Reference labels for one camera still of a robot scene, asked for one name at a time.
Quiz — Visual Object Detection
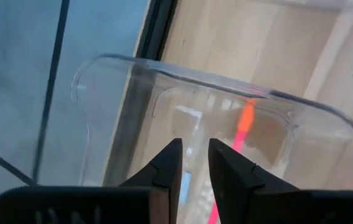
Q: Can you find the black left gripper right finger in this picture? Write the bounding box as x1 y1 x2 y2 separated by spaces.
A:
208 138 353 224

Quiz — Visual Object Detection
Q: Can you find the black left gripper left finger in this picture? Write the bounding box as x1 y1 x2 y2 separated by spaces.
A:
0 138 184 224

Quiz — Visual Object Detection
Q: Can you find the pink pencil orange end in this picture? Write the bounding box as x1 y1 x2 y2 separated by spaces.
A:
207 98 258 224

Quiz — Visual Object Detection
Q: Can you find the clear plastic bin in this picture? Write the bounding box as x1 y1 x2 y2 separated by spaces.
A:
70 53 353 224

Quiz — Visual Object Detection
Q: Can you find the black aluminium table frame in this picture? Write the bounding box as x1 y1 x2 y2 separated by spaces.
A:
103 0 179 187

